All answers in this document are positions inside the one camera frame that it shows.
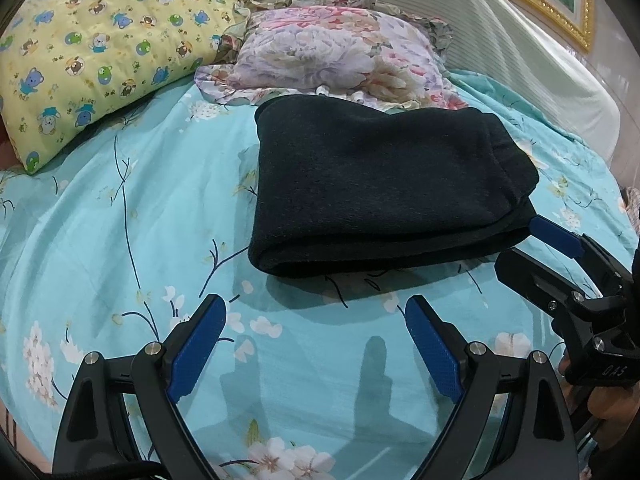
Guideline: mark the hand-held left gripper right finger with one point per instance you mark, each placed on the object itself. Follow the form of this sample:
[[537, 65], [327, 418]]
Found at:
[[432, 352]]

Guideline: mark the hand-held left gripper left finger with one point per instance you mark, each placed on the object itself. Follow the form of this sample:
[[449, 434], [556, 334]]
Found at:
[[195, 352]]

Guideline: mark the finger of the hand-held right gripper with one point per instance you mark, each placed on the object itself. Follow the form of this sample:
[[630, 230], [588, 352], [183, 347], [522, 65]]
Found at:
[[535, 275], [555, 235]]

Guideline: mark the black pants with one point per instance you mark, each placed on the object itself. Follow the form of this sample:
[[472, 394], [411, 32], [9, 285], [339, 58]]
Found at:
[[375, 185]]

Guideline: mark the person's right hand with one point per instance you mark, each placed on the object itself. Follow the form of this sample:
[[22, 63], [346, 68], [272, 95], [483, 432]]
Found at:
[[607, 410]]

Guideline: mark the teal floral bedsheet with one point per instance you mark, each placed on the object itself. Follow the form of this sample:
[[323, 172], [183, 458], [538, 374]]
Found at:
[[125, 240]]

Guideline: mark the striped padded headboard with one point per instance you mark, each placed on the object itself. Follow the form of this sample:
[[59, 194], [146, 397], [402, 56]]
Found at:
[[475, 35]]

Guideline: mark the pink floral pillow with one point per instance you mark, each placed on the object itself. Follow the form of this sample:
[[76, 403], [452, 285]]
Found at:
[[325, 50]]

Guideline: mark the yellow bear-print pillow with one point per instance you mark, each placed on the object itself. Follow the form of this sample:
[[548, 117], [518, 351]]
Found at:
[[100, 50]]

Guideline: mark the gold picture frame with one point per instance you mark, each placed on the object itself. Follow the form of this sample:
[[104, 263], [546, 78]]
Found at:
[[584, 15]]

